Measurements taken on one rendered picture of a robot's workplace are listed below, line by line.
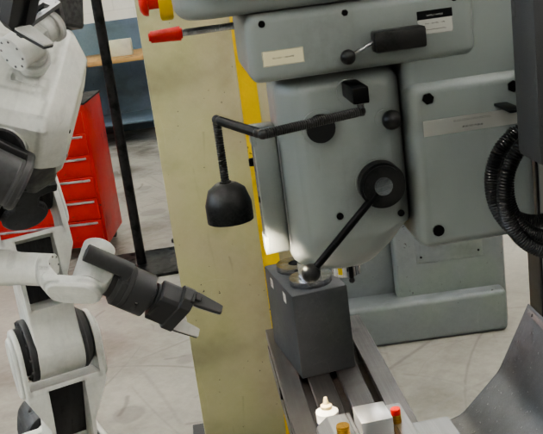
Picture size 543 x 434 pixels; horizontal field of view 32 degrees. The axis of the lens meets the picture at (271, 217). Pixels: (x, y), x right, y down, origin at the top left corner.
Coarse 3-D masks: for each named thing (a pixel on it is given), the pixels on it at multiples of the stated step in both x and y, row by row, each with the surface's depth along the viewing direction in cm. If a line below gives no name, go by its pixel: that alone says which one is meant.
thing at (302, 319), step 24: (288, 264) 209; (288, 288) 198; (312, 288) 197; (336, 288) 196; (288, 312) 200; (312, 312) 196; (336, 312) 198; (288, 336) 204; (312, 336) 197; (336, 336) 199; (312, 360) 199; (336, 360) 200
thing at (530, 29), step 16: (512, 0) 120; (528, 0) 114; (512, 16) 120; (528, 16) 115; (528, 32) 116; (528, 48) 117; (528, 64) 117; (528, 80) 118; (528, 96) 119; (528, 112) 120; (528, 128) 121; (528, 144) 122
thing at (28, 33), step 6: (18, 30) 146; (24, 30) 147; (30, 30) 147; (36, 30) 148; (18, 36) 148; (24, 36) 146; (30, 36) 146; (36, 36) 146; (42, 36) 147; (36, 42) 145; (42, 42) 145; (48, 42) 146; (42, 48) 145
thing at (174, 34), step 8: (216, 24) 156; (224, 24) 156; (232, 24) 156; (152, 32) 155; (160, 32) 154; (168, 32) 154; (176, 32) 154; (184, 32) 155; (192, 32) 155; (200, 32) 155; (208, 32) 156; (152, 40) 155; (160, 40) 155; (168, 40) 155; (176, 40) 156
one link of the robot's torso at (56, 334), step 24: (0, 240) 202; (24, 240) 205; (48, 240) 210; (24, 288) 204; (24, 312) 207; (48, 312) 207; (72, 312) 209; (24, 336) 206; (48, 336) 207; (72, 336) 209; (24, 360) 206; (48, 360) 207; (72, 360) 210
